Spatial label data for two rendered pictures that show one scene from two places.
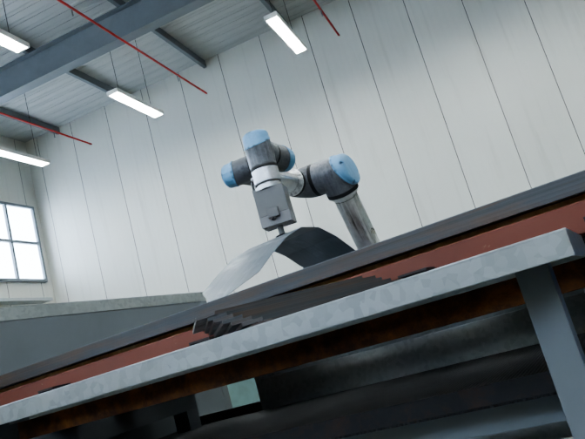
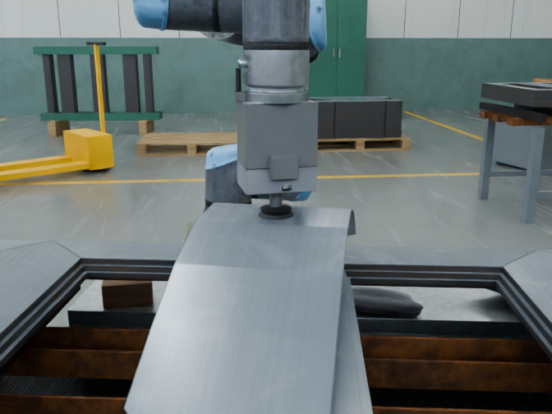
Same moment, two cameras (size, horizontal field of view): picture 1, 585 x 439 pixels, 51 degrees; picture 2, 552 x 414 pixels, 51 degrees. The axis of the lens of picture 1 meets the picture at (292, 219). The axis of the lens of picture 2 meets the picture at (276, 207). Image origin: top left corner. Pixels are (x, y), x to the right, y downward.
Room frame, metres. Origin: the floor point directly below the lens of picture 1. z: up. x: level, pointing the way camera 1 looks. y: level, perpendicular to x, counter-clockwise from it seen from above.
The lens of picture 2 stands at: (0.99, 0.30, 1.20)
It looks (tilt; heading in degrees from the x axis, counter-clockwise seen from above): 16 degrees down; 337
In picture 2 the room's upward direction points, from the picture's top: straight up
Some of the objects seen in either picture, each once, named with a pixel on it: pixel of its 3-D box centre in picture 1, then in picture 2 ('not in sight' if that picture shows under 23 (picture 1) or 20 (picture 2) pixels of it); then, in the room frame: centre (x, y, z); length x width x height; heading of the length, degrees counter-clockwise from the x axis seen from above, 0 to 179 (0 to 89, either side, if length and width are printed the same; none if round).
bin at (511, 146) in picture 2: not in sight; (529, 138); (5.35, -4.32, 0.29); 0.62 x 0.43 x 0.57; 179
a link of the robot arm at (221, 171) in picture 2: not in sight; (232, 172); (2.32, -0.15, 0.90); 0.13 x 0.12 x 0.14; 64
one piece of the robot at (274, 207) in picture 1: (272, 205); (275, 140); (1.61, 0.04, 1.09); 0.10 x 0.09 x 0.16; 170
